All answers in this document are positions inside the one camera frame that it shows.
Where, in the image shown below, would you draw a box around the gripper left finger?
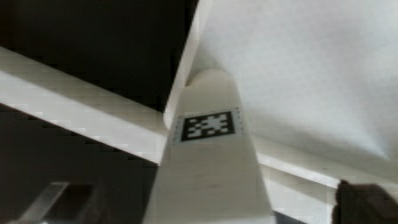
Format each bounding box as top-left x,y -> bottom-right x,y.
15,182 -> 108,224

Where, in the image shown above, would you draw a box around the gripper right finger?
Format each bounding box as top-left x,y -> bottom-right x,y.
330,181 -> 398,224

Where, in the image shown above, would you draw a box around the white desk leg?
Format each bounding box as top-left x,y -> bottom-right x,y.
142,69 -> 275,224

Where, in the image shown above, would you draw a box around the white desk top tray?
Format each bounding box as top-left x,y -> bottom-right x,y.
174,0 -> 398,181

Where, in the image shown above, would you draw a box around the white front fence bar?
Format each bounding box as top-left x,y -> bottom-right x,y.
0,46 -> 398,224

